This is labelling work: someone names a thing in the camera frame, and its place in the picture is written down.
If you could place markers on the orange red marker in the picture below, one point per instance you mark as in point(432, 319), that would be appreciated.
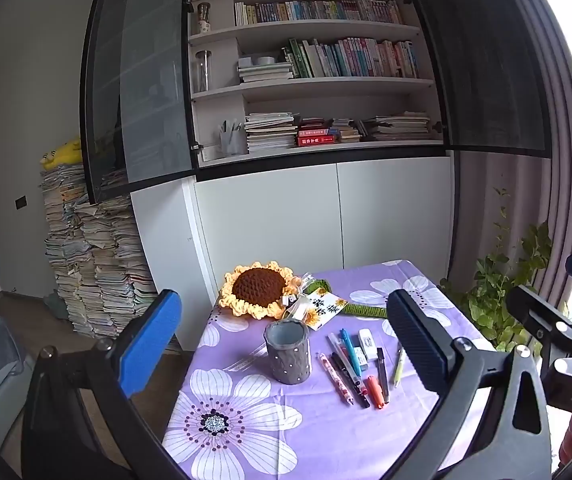
point(376, 392)

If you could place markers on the mauve curtain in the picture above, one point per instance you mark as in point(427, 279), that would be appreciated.
point(531, 200)

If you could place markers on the long row of small books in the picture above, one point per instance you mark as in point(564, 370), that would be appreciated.
point(316, 11)

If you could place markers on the yellow-green pen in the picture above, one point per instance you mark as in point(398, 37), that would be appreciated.
point(399, 366)

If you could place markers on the crochet sunflower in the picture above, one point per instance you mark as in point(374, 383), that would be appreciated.
point(258, 287)

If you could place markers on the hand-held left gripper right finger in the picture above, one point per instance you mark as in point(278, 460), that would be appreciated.
point(416, 345)

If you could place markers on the grey tape roll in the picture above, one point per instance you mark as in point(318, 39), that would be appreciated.
point(263, 60)

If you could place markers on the pink patterned pen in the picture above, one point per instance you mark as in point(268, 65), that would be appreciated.
point(335, 379)

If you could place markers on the dark glass bookcase door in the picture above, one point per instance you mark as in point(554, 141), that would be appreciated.
point(141, 85)
point(481, 60)

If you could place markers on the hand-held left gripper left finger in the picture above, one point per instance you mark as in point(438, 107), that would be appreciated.
point(148, 342)

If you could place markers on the green potted plant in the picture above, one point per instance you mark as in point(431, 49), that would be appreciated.
point(501, 290)

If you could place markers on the glass jar with metal lid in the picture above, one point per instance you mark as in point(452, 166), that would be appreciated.
point(203, 17)

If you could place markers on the white bookcase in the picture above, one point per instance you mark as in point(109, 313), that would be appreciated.
point(266, 220)

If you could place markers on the thick black pen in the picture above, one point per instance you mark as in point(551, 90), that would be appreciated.
point(352, 385)

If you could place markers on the white cabinet door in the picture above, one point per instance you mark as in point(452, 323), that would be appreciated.
point(396, 210)
point(266, 220)

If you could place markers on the blue pen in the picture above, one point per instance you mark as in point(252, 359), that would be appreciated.
point(350, 350)

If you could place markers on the stack of red books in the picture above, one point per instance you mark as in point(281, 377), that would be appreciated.
point(316, 137)

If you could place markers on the tall pile of papers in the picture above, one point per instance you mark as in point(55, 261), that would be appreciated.
point(96, 260)

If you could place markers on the stack of white booklets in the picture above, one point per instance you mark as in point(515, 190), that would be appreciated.
point(271, 132)

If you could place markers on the clear printed ribbon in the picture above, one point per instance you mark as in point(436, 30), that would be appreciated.
point(302, 290)

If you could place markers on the purple floral tablecloth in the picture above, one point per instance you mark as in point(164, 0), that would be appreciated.
point(276, 425)

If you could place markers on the wide stack of magazines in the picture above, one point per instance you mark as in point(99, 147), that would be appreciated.
point(398, 127)

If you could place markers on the small stack of mixed books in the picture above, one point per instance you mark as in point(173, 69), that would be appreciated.
point(346, 131)

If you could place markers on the small stack of flat books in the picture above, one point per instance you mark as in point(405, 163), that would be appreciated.
point(265, 72)

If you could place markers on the tall clear jar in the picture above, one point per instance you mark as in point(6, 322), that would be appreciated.
point(203, 72)

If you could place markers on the grey-green cloth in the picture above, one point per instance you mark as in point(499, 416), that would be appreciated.
point(56, 307)

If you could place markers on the dark wall switch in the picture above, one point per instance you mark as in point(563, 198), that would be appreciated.
point(21, 202)

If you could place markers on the grey dotted pen holder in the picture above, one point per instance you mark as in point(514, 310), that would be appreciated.
point(290, 360)

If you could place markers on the thin black pen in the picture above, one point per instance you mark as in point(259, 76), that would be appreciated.
point(382, 375)

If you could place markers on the clear pen cup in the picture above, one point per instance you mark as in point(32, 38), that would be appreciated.
point(231, 141)

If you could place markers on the white eraser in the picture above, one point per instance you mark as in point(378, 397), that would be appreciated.
point(367, 338)

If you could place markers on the yellow plush toy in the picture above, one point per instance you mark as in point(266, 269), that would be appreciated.
point(63, 154)

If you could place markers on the sunflower gift card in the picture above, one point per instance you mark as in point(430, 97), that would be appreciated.
point(323, 310)

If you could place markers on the row of tall books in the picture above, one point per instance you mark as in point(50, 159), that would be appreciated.
point(356, 58)

